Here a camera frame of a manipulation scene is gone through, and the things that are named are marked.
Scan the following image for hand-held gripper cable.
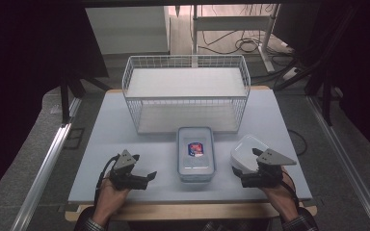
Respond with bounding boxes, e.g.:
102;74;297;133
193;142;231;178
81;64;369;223
93;154;120;207
280;169;302;210

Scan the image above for black curtain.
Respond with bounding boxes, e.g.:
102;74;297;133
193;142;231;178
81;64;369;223
271;0;370;158

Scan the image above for white plastic container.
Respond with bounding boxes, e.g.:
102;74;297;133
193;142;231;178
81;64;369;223
230;134;271;176

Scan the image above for black stand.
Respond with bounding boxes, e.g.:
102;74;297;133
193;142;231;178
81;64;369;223
59;71;112;125
274;61;336;127

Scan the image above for tangle of black floor cables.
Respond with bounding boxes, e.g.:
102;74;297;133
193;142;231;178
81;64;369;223
198;4;303;85

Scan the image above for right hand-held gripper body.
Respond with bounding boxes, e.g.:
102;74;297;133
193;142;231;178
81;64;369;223
240;148;298;189

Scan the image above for right hand-held gripper cable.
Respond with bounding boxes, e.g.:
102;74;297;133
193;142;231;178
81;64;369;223
280;169;302;210

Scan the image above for black floor cable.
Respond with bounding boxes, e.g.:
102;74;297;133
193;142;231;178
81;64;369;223
286;128;309;158

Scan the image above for wooden table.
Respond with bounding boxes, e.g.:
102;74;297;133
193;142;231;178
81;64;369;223
65;85;318;223

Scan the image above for person's right hand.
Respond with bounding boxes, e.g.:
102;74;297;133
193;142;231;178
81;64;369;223
259;167;301;223

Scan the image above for white wire rack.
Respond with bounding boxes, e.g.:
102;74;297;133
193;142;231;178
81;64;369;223
121;54;251;136

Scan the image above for clear lidded container with label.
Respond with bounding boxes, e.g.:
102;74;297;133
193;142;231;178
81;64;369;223
176;125;217;184

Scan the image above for white power strip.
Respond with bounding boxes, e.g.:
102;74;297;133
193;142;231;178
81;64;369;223
281;67;301;82

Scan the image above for person's left hand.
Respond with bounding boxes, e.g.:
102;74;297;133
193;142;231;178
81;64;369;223
91;175;133;227

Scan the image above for white desk frame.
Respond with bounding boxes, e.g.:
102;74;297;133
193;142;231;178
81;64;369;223
191;4;281;73

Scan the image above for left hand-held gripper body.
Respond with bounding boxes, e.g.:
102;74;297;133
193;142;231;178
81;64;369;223
109;149;150;193

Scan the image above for aluminium rail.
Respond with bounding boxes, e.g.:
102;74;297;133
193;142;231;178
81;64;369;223
305;95;370;231
10;96;83;231

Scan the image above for person's plaid trousers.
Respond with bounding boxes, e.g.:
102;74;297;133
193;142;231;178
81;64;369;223
200;219;273;231

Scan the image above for left hand-held gripper cable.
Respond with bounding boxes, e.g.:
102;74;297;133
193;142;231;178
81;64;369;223
93;154;120;207

